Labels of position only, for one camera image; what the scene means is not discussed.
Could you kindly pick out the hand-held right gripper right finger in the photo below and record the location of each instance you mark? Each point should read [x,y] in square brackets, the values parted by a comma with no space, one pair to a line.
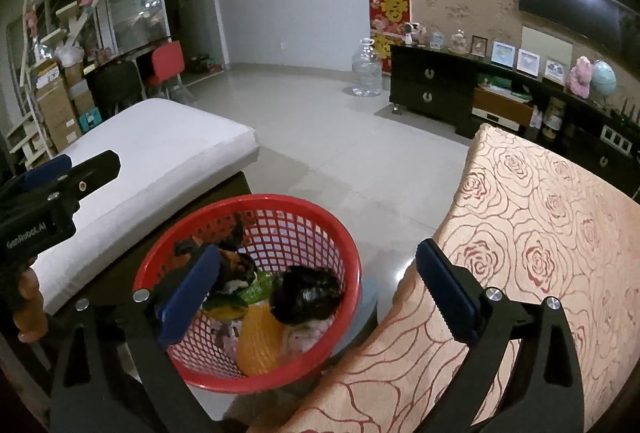
[450,295]

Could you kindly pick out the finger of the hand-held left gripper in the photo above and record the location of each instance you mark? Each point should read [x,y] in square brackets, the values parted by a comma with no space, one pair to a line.
[47,170]
[95,175]

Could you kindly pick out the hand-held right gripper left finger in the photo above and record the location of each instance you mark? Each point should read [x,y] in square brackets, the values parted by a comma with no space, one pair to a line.
[187,298]

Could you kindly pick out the dark green packet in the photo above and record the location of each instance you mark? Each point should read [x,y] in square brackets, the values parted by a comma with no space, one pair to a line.
[225,308]

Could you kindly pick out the green snack packet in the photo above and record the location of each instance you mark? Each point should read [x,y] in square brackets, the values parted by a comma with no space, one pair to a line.
[257,288]

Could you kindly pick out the black plastic bag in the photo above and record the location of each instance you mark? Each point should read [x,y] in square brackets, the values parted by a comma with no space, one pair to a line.
[305,295]

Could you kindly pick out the white wrapper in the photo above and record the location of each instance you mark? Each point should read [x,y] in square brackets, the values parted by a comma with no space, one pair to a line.
[305,338]

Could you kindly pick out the red plastic mesh basket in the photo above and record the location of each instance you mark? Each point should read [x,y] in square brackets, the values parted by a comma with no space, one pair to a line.
[305,233]

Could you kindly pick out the person's left hand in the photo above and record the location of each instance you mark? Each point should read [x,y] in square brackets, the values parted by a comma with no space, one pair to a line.
[31,313]

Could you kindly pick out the stack of cardboard boxes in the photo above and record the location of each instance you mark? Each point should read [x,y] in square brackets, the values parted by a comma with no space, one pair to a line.
[57,108]

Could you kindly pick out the dark chair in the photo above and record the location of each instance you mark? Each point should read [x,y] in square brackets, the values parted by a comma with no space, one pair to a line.
[115,85]

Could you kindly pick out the rose-patterned tablecloth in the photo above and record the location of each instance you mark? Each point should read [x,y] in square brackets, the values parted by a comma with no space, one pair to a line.
[525,233]

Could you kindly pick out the white plastic bag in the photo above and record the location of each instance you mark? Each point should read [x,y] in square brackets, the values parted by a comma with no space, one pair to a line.
[69,54]

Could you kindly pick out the red chair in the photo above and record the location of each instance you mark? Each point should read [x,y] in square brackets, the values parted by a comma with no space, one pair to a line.
[167,60]

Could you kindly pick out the glass partition door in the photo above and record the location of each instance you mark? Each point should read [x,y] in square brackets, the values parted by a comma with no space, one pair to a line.
[137,3]

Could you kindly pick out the dark television cabinet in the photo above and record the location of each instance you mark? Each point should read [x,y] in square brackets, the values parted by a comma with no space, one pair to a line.
[435,83]

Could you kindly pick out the green flat box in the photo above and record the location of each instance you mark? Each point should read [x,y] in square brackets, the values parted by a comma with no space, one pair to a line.
[502,89]

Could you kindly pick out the white socket panel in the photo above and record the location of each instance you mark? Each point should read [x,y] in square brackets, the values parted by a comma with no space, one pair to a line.
[615,138]

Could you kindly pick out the clear water jug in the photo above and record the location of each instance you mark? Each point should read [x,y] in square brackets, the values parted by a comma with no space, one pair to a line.
[366,70]

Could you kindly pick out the black router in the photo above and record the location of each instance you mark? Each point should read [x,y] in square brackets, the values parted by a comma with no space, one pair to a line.
[627,115]

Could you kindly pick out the large glass dome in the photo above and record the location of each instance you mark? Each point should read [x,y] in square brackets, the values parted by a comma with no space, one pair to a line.
[458,41]

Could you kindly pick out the pink plush toy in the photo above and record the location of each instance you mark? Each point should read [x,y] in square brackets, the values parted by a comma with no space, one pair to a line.
[580,75]

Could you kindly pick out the small glass dome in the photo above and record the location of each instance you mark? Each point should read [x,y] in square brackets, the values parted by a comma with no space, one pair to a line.
[436,39]

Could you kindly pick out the pale blue globe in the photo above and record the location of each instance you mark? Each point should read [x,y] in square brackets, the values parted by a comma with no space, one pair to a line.
[604,80]

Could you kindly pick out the white picture frame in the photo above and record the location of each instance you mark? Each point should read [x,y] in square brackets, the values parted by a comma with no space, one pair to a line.
[528,61]
[502,53]
[554,70]

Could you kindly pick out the dark small picture frame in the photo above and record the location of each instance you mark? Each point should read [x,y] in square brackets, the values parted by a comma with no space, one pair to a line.
[478,45]

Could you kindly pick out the white security camera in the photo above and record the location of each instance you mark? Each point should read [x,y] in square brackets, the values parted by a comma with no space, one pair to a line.
[410,33]

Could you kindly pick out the white wall panel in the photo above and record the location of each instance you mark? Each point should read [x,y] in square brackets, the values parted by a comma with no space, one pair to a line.
[547,43]

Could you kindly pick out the red festive wall poster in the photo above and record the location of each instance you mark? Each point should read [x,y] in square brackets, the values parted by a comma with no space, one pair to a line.
[390,20]

